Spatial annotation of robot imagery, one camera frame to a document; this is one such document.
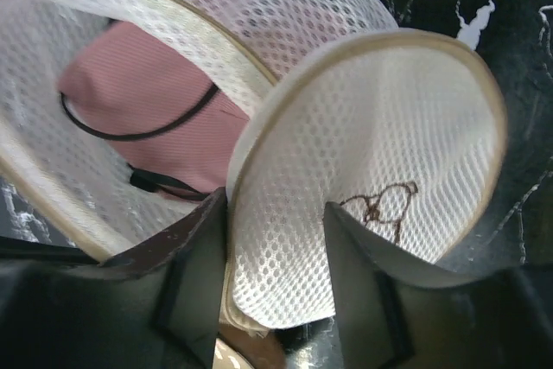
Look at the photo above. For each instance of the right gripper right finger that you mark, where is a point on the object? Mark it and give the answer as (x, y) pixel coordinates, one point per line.
(394, 310)

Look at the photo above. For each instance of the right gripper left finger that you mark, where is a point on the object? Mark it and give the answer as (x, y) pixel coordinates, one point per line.
(182, 269)

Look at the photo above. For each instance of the black marble pattern mat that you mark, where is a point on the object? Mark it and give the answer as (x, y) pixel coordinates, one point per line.
(514, 37)

